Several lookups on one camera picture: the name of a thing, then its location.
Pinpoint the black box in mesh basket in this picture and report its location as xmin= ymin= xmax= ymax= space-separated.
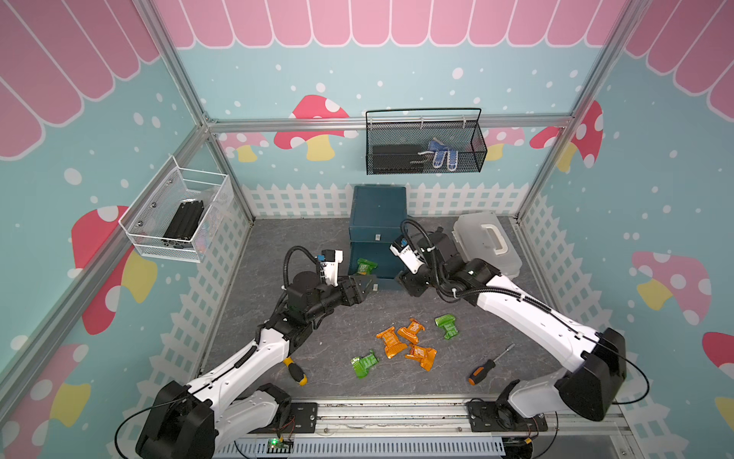
xmin=368 ymin=145 xmax=426 ymax=174

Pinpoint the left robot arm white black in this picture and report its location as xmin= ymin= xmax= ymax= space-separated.
xmin=134 ymin=246 xmax=378 ymax=458

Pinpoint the green cookie packet top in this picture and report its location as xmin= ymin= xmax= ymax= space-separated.
xmin=357 ymin=258 xmax=378 ymax=275

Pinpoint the orange black screwdriver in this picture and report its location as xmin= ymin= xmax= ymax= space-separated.
xmin=468 ymin=343 xmax=515 ymax=386

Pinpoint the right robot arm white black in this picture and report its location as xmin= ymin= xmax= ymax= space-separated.
xmin=391 ymin=218 xmax=632 ymax=425

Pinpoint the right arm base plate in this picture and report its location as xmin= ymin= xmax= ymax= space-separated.
xmin=464 ymin=398 xmax=549 ymax=437

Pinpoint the orange cookie packet top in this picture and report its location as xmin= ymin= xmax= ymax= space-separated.
xmin=397 ymin=319 xmax=425 ymax=345

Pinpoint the blue white item in basket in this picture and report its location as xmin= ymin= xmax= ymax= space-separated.
xmin=418 ymin=138 xmax=460 ymax=172

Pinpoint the black wire mesh basket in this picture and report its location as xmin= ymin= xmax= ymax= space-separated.
xmin=364 ymin=107 xmax=489 ymax=175

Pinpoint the teal drawer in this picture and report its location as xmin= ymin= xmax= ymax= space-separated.
xmin=349 ymin=242 xmax=404 ymax=291

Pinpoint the black device in white basket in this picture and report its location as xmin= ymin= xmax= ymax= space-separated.
xmin=162 ymin=200 xmax=205 ymax=249

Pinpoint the dark teal drawer cabinet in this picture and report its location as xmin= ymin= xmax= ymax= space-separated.
xmin=349 ymin=185 xmax=407 ymax=243

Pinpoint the orange cookie packet bottom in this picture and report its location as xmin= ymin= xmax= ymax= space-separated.
xmin=405 ymin=344 xmax=438 ymax=371

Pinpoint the green cookie packet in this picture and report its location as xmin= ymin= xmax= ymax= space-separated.
xmin=435 ymin=314 xmax=459 ymax=340
xmin=351 ymin=350 xmax=378 ymax=379
xmin=357 ymin=258 xmax=378 ymax=275

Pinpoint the white wire wall basket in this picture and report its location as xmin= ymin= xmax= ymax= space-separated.
xmin=119 ymin=157 xmax=234 ymax=263

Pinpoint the green cookie packet bottom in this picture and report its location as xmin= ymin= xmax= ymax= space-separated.
xmin=351 ymin=350 xmax=378 ymax=379

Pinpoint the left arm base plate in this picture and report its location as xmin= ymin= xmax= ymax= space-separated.
xmin=248 ymin=403 xmax=318 ymax=435

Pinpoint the clear plastic storage box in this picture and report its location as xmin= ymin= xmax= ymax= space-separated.
xmin=452 ymin=212 xmax=523 ymax=279

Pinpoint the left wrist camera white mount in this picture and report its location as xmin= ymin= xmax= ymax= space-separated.
xmin=317 ymin=250 xmax=343 ymax=286

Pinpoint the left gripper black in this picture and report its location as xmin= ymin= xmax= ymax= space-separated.
xmin=305 ymin=274 xmax=377 ymax=321

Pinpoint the yellow black screwdriver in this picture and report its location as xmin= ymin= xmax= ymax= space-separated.
xmin=284 ymin=358 xmax=308 ymax=386

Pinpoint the green lit circuit board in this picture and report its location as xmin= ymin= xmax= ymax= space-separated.
xmin=267 ymin=438 xmax=294 ymax=454

